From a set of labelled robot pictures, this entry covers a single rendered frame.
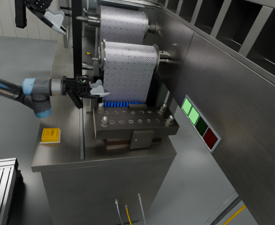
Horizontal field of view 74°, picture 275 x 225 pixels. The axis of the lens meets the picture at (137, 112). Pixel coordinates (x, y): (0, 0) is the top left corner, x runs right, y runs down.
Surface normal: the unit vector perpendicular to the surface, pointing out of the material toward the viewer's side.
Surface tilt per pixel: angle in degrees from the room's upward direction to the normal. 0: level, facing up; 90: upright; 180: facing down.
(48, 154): 0
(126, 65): 90
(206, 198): 0
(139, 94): 90
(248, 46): 90
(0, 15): 90
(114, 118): 0
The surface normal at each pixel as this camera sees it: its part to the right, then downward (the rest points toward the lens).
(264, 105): -0.95, 0.02
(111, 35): 0.24, 0.66
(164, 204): 0.18, -0.77
